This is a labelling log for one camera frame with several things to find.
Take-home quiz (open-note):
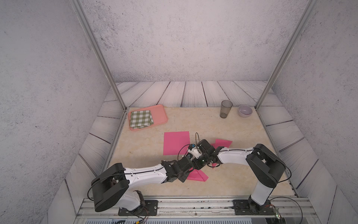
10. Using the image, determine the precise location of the pink square paper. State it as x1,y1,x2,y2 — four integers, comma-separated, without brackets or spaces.
210,139,232,169

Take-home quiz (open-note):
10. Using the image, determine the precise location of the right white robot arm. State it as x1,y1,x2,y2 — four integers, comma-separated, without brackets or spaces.
186,140,286,206

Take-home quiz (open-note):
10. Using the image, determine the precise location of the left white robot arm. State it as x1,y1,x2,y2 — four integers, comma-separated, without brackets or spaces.
91,157,194,212

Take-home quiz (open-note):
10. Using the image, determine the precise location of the grey translucent cup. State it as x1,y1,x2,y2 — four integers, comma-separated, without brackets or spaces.
220,100,233,119

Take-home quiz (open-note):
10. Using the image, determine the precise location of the lilac bowl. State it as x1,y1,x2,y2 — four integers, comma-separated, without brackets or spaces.
238,105,253,118

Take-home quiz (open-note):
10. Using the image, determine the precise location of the pink plastic tray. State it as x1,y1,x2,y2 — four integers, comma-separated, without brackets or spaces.
128,105,168,131

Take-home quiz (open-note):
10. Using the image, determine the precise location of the green checkered cloth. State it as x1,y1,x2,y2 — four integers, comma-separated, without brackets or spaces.
130,110,154,129

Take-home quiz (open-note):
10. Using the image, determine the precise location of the front aluminium rail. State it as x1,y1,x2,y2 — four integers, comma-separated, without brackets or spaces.
74,197,320,224

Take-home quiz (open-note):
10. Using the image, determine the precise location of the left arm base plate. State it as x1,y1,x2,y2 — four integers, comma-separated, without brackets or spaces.
118,200,158,217

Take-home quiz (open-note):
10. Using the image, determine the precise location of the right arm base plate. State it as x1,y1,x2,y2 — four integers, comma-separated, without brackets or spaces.
232,199,276,216

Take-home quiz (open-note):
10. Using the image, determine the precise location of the right aluminium frame post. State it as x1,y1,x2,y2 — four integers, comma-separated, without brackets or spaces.
255,0,318,111

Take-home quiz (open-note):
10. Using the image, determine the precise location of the aluminium frame post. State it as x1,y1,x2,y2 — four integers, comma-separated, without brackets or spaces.
255,0,318,111
70,0,127,110

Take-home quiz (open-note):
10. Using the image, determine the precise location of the left aluminium frame post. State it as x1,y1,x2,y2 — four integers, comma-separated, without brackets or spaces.
70,0,127,110

